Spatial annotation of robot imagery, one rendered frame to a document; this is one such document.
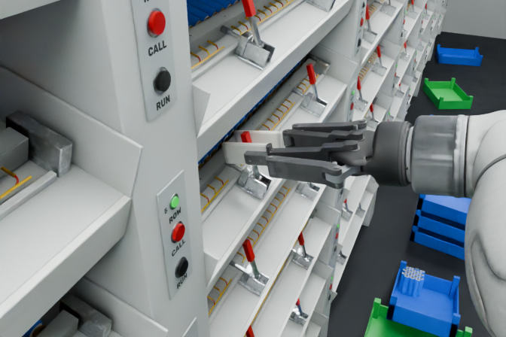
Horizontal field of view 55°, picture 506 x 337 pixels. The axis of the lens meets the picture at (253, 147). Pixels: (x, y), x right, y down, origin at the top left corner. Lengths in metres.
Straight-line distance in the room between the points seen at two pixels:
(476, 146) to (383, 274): 1.42
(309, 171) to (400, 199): 1.76
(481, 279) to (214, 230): 0.33
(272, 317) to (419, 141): 0.57
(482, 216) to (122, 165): 0.28
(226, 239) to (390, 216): 1.63
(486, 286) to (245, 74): 0.32
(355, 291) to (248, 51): 1.37
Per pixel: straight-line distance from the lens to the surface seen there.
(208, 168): 0.65
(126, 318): 0.48
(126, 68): 0.34
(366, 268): 1.93
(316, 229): 1.20
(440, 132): 0.54
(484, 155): 0.51
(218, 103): 0.49
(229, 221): 0.62
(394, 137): 0.55
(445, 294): 1.91
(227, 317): 0.76
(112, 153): 0.36
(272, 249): 0.86
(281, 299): 1.04
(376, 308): 1.73
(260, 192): 0.66
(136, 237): 0.40
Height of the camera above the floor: 1.33
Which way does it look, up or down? 31 degrees down
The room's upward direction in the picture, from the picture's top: straight up
